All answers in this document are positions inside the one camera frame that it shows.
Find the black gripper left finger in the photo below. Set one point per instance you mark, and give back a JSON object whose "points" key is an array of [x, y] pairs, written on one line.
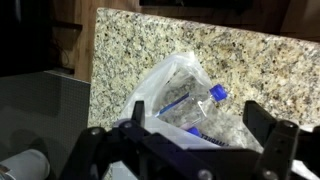
{"points": [[161, 152]]}

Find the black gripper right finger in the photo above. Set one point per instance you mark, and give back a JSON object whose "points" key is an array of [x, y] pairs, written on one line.
{"points": [[283, 142]]}

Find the blue-cap water bottle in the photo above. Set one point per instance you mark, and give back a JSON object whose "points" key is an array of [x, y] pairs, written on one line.
{"points": [[191, 109]]}

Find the clear plastic bag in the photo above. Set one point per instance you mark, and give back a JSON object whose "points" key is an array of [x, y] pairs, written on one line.
{"points": [[236, 150]]}

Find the blue-label water bottle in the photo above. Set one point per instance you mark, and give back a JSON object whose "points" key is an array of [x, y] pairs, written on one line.
{"points": [[194, 131]]}

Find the grey trash bin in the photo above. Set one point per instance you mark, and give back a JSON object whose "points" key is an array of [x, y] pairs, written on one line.
{"points": [[27, 165]]}

